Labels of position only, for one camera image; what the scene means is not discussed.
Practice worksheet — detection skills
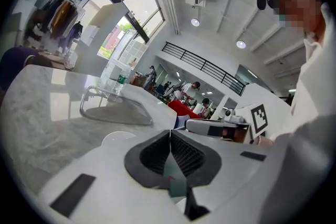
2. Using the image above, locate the clothes rack with garments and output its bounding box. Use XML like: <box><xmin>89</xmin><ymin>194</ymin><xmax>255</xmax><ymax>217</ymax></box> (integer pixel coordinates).
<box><xmin>26</xmin><ymin>0</ymin><xmax>85</xmax><ymax>48</ymax></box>

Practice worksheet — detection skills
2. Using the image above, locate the white round plate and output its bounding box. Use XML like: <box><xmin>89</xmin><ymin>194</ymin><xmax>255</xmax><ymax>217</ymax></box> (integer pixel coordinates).
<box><xmin>101</xmin><ymin>131</ymin><xmax>138</xmax><ymax>148</ymax></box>

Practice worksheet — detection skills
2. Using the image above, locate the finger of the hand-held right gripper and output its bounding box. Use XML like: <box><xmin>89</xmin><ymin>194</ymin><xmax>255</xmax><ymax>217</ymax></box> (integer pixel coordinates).
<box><xmin>185</xmin><ymin>118</ymin><xmax>239</xmax><ymax>140</ymax></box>

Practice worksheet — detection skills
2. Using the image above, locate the black balcony railing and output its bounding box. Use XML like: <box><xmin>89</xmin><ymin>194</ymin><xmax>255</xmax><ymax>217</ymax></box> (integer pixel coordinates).
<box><xmin>161</xmin><ymin>41</ymin><xmax>247</xmax><ymax>95</ymax></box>

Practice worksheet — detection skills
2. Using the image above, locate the person's head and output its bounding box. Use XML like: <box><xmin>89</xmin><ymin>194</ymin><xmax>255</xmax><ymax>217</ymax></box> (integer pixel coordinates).
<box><xmin>272</xmin><ymin>0</ymin><xmax>327</xmax><ymax>40</ymax></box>

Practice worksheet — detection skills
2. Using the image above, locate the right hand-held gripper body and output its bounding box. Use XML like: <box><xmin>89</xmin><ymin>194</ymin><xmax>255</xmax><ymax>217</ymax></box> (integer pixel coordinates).
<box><xmin>222</xmin><ymin>103</ymin><xmax>269</xmax><ymax>144</ymax></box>

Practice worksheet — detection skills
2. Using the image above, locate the white grid shelf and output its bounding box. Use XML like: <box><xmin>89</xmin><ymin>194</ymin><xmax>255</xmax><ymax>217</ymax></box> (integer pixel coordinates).
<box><xmin>118</xmin><ymin>28</ymin><xmax>148</xmax><ymax>72</ymax></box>

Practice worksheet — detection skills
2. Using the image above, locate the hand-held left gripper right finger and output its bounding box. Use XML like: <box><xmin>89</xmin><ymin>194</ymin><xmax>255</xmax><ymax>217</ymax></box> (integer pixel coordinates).
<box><xmin>171</xmin><ymin>130</ymin><xmax>274</xmax><ymax>224</ymax></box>

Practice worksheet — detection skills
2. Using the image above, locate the transparent grey tray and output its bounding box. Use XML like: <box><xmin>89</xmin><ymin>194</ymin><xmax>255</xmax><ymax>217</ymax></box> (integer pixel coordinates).
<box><xmin>79</xmin><ymin>85</ymin><xmax>154</xmax><ymax>126</ymax></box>

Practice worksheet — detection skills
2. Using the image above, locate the red-clothed table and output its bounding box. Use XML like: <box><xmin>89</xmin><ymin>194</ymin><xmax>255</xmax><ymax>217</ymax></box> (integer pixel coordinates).
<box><xmin>167</xmin><ymin>100</ymin><xmax>202</xmax><ymax>120</ymax></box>

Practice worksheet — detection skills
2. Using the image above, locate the white partition cabinet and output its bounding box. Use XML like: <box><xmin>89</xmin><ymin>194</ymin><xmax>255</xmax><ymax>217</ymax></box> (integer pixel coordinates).
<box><xmin>78</xmin><ymin>2</ymin><xmax>130</xmax><ymax>72</ymax></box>

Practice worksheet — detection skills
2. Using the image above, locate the right hand-held gripper camera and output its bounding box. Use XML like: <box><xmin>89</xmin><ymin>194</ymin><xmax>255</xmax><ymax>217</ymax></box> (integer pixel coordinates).
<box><xmin>223</xmin><ymin>109</ymin><xmax>236</xmax><ymax>121</ymax></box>

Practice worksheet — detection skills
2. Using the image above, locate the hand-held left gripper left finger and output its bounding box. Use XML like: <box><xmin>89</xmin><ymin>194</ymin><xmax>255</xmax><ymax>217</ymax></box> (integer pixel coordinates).
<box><xmin>38</xmin><ymin>130</ymin><xmax>185</xmax><ymax>224</ymax></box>

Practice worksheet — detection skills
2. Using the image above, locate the person's right forearm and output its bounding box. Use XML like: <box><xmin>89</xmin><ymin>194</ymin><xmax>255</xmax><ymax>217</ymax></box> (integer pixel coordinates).
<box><xmin>253</xmin><ymin>135</ymin><xmax>275</xmax><ymax>149</ymax></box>

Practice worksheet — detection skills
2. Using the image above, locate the person's white shirt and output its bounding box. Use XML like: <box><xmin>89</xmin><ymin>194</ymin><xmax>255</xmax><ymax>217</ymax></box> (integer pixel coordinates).
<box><xmin>270</xmin><ymin>2</ymin><xmax>332</xmax><ymax>140</ymax></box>

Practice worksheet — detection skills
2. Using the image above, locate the clear plastic water bottle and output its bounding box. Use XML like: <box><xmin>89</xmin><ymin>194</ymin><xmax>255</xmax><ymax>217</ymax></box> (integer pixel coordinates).
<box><xmin>111</xmin><ymin>64</ymin><xmax>132</xmax><ymax>95</ymax></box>

